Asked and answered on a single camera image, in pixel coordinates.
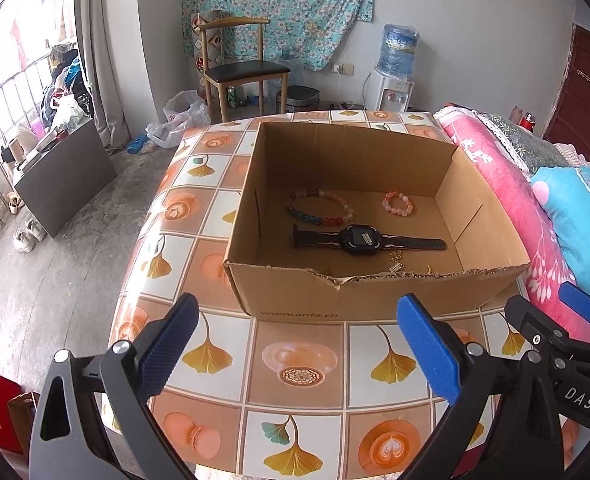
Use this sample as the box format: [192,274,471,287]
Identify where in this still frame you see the brown cardboard box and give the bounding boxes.
[223,120,532,321]

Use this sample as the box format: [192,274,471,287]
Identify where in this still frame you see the brown paper bag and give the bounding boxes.
[7,391,40,456]

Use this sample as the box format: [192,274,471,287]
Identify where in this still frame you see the clear water jug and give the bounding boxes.
[275,46,306,88]

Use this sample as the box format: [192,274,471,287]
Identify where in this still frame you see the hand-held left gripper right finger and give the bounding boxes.
[396,294,576,480]

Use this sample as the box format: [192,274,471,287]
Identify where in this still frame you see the white water dispenser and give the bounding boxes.
[370,71,416,112]

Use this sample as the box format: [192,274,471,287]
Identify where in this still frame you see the grey trash bin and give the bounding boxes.
[277,86,322,115]

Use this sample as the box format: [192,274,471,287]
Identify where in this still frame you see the pink flowered blanket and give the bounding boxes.
[434,106,590,348]

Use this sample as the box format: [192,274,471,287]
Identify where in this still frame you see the patterned tablecloth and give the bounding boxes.
[102,109,566,476]

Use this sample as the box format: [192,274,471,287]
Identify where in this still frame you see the wooden chair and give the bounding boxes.
[195,16,292,123]

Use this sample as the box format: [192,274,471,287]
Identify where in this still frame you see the pile of clothes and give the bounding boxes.
[40,42,94,133]

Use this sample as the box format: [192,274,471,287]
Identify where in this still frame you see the multicolour bead bracelet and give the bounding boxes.
[286,188,356,227]

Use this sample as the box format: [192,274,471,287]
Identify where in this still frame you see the pink bead bracelet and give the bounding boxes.
[381,190,416,217]

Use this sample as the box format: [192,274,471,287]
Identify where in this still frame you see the blue water bottle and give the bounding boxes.
[377,23,420,78]

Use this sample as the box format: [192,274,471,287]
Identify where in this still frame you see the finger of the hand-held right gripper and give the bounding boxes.
[559,281,590,348]
[504,294,570,361]

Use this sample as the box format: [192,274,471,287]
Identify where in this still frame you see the white plastic bag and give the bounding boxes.
[162,90,212,128]
[145,121,186,150]

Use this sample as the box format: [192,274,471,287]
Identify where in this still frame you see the grey window curtain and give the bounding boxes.
[74,0,152,148]

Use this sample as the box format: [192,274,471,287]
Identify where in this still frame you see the blue pillow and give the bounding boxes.
[531,165,590,306]

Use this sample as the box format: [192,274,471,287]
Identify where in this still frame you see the pink checked cloth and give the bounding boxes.
[552,142,590,168]

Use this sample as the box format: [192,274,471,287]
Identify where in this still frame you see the teal floral wall cloth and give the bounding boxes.
[181,0,377,72]

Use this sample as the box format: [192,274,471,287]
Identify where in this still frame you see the dark red door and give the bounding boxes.
[542,24,590,166]

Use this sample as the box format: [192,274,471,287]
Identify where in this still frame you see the black wrist watch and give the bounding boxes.
[292,223,448,257]

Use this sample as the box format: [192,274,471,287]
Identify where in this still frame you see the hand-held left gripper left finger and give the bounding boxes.
[29,292,200,480]

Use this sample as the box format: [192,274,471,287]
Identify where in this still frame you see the grey cabinet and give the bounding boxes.
[14,117,119,238]

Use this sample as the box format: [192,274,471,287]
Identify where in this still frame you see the grey lace-trimmed quilt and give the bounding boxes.
[475,110,573,178]

